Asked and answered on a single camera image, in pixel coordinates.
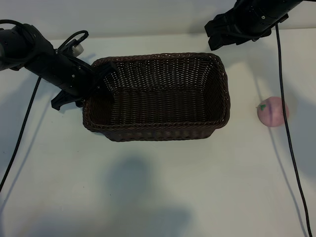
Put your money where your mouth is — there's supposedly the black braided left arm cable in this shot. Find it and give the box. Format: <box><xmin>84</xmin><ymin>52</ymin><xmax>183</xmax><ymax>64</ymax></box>
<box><xmin>0</xmin><ymin>30</ymin><xmax>89</xmax><ymax>191</ymax></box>

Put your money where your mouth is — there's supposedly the pink peach with green leaf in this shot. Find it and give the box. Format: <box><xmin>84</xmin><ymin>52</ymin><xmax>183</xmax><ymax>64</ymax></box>
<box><xmin>256</xmin><ymin>96</ymin><xmax>289</xmax><ymax>128</ymax></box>

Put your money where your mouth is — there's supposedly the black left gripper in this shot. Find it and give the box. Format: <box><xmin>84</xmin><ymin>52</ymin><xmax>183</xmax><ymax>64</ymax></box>
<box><xmin>26</xmin><ymin>48</ymin><xmax>117</xmax><ymax>111</ymax></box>

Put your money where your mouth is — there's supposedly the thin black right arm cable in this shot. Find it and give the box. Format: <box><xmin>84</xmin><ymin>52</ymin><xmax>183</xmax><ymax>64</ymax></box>
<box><xmin>275</xmin><ymin>23</ymin><xmax>313</xmax><ymax>237</ymax></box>

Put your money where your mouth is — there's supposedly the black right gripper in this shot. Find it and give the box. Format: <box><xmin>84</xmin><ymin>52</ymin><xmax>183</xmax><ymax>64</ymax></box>
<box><xmin>204</xmin><ymin>0</ymin><xmax>303</xmax><ymax>51</ymax></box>

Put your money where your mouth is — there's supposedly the dark brown wicker basket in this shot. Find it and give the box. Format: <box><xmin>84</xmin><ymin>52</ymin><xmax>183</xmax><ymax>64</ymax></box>
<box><xmin>82</xmin><ymin>52</ymin><xmax>233</xmax><ymax>143</ymax></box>

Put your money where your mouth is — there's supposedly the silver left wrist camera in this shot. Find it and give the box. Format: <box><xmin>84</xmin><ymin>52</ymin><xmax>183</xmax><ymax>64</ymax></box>
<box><xmin>58</xmin><ymin>40</ymin><xmax>85</xmax><ymax>57</ymax></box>

